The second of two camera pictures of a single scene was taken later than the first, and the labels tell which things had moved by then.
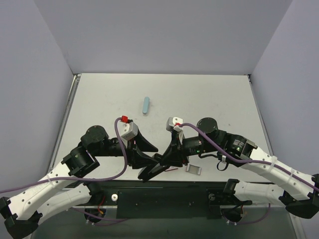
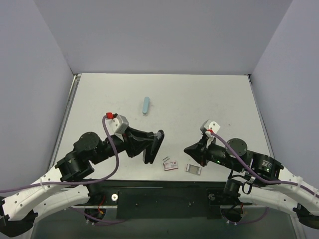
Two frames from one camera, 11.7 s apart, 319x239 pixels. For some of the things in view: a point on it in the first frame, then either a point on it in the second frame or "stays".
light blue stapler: x=146 y=105 stays
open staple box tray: x=194 y=169 stays
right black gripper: x=176 y=153 to x=204 y=152
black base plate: x=167 y=199 stays
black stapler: x=148 y=172 to x=149 y=153
